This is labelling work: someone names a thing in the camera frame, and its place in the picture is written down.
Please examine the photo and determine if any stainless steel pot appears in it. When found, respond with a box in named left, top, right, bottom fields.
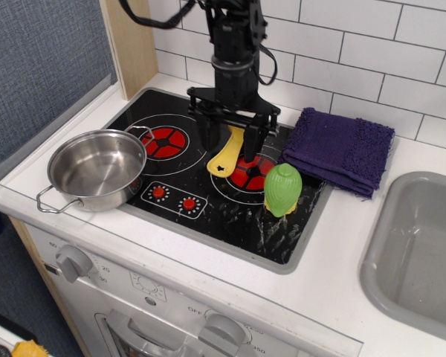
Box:
left=36, top=125, right=155, bottom=213

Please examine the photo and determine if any grey oven knob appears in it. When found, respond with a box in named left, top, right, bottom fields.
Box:
left=198, top=314, right=246, bottom=356

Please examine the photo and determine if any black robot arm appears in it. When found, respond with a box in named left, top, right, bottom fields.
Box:
left=187, top=1, right=280, bottom=162

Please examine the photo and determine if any grey sink basin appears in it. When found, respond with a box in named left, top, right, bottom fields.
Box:
left=361, top=172, right=446, bottom=340

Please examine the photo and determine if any yellow cloth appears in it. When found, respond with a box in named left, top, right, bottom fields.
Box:
left=11, top=340, right=49, bottom=357

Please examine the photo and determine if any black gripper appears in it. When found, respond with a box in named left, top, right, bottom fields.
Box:
left=187, top=61, right=280, bottom=162

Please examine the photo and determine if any black toy stovetop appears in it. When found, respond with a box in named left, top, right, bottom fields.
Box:
left=109, top=89, right=332, bottom=274

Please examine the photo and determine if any grey timer knob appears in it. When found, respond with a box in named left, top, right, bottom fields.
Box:
left=56, top=245, right=93, bottom=283

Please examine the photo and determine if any green plastic toy vegetable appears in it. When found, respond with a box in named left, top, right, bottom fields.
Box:
left=264, top=163, right=303, bottom=218

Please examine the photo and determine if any yellow dish brush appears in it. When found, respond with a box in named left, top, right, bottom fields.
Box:
left=207, top=126, right=245, bottom=178

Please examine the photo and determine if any black cable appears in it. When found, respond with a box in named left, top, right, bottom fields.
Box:
left=118, top=0, right=279, bottom=86

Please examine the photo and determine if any purple folded towel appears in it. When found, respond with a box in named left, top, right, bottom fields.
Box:
left=279, top=107, right=395, bottom=199

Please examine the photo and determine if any silver oven door handle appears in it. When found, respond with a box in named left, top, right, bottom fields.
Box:
left=106, top=309, right=204, bottom=356

